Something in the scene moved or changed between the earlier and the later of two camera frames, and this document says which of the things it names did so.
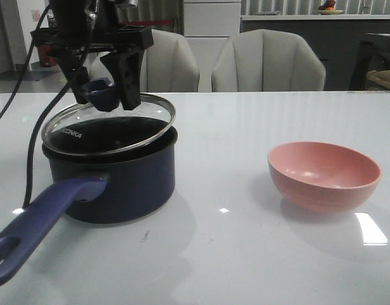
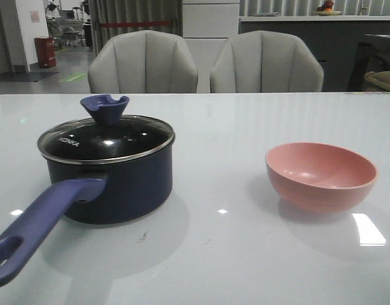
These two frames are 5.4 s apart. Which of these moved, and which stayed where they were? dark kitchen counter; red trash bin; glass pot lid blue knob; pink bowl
Moved: glass pot lid blue knob
Stayed: dark kitchen counter; red trash bin; pink bowl
